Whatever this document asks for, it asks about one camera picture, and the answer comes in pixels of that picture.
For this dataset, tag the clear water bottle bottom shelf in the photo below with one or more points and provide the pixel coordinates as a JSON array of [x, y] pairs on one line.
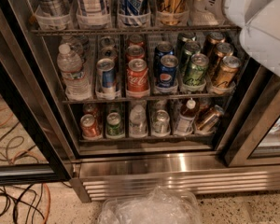
[[137, 122]]

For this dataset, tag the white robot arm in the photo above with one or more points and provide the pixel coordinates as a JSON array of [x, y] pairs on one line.
[[259, 21]]

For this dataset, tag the gold can front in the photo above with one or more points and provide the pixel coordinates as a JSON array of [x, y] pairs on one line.
[[226, 72]]

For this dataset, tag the clear water bottle shelf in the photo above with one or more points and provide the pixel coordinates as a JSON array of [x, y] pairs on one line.
[[74, 74], [137, 122]]

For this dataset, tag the right glass fridge door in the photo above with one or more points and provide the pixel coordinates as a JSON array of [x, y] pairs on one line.
[[258, 140]]

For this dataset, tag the red coca-cola can rear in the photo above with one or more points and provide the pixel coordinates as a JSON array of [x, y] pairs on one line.
[[136, 40]]

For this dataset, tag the red coca-cola can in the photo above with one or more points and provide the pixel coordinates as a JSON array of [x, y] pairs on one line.
[[136, 40], [134, 52], [137, 75]]

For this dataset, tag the blue pepsi can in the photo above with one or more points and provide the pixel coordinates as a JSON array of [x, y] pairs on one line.
[[166, 71], [163, 48]]

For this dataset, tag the tipped gold can bottom shelf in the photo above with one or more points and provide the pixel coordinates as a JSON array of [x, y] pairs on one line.
[[210, 119]]

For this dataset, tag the gold can top shelf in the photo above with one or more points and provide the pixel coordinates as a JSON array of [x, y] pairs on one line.
[[170, 11]]

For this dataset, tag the red coca-cola can front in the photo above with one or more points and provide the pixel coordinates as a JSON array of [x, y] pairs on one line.
[[137, 75]]

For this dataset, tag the water bottle rear middle shelf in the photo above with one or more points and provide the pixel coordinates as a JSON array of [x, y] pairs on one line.
[[75, 45]]

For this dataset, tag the silver can rear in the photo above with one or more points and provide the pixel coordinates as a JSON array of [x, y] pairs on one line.
[[107, 41]]

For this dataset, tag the blue pepsi can front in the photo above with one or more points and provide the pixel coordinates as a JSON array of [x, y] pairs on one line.
[[166, 71]]

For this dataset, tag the brown tea bottle white cap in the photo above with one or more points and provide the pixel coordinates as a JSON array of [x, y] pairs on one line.
[[186, 116]]

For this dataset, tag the stainless steel display fridge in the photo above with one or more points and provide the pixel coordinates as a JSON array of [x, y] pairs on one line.
[[122, 166]]

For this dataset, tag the blue pepsi can rear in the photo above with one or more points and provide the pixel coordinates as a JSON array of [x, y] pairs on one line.
[[163, 48]]

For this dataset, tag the green can bottom shelf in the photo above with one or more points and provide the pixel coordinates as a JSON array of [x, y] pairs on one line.
[[114, 125]]

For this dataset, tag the green can rear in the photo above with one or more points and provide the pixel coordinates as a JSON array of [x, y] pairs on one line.
[[182, 38]]

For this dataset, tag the gold can rear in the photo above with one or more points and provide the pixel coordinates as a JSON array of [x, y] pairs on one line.
[[211, 40]]

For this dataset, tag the clear plastic bag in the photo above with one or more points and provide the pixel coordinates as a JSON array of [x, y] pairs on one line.
[[160, 206]]

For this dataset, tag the clear water bottle middle shelf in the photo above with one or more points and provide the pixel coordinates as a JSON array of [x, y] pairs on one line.
[[74, 74]]

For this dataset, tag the silver can bottom shelf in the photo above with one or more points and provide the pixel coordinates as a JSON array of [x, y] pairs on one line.
[[160, 122]]

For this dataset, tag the orange can bottom shelf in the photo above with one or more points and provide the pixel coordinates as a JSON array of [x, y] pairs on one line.
[[89, 126]]

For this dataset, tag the open glass fridge door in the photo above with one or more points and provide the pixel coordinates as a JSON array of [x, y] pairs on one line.
[[33, 142]]

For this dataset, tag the blue silver can front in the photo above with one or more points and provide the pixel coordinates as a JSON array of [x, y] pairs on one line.
[[106, 75]]

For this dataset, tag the green can front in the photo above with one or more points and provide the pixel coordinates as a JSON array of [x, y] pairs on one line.
[[196, 69]]

